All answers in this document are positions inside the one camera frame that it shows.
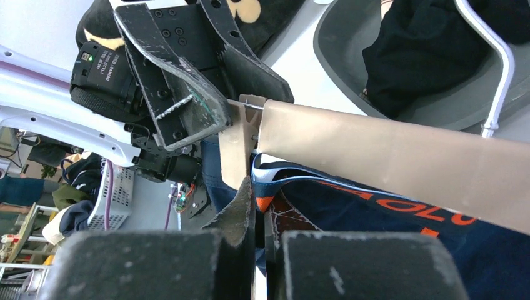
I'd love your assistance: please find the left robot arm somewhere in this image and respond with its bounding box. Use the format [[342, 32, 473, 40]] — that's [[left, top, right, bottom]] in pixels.
[[1, 1, 234, 184]]

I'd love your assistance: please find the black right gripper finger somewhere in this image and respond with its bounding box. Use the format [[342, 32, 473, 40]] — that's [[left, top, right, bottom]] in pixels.
[[264, 195, 468, 299], [114, 4, 232, 151], [39, 177, 256, 299], [198, 1, 294, 103]]

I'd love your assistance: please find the perforated white metal box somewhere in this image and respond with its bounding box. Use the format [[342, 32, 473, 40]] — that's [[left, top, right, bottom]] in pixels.
[[87, 166, 134, 230]]

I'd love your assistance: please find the grey plastic basin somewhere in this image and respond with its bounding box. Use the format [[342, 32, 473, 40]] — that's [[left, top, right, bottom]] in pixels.
[[313, 1, 529, 133]]

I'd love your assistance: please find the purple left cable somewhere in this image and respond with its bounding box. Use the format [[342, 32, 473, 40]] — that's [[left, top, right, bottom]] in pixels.
[[103, 159, 114, 232]]

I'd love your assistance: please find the navy orange underwear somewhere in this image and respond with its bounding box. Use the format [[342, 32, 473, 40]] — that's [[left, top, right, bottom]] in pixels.
[[201, 136, 530, 300]]

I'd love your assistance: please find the black underwear white waistband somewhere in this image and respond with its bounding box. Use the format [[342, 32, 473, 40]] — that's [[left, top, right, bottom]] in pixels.
[[362, 0, 530, 120]]

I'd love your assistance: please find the wooden clip hanger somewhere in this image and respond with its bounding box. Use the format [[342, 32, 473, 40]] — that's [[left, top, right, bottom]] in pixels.
[[454, 1, 516, 138], [219, 95, 529, 233]]

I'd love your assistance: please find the black floral plush blanket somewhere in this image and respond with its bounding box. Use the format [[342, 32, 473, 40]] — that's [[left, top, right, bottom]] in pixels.
[[75, 0, 308, 54]]

